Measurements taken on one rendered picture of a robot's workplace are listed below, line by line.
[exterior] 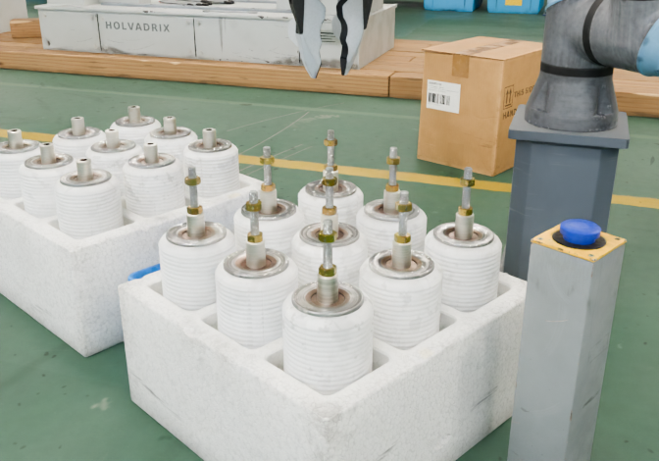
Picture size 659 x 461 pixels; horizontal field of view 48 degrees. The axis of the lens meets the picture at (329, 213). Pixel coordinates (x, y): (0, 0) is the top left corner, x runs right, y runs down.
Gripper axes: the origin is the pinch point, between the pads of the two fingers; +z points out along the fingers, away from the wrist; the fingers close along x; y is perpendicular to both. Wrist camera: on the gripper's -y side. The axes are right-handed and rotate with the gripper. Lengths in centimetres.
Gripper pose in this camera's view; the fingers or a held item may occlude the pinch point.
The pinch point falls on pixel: (331, 66)
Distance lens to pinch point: 86.0
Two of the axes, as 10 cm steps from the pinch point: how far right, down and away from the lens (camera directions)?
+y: -4.6, -3.3, 8.3
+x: -8.9, 1.7, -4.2
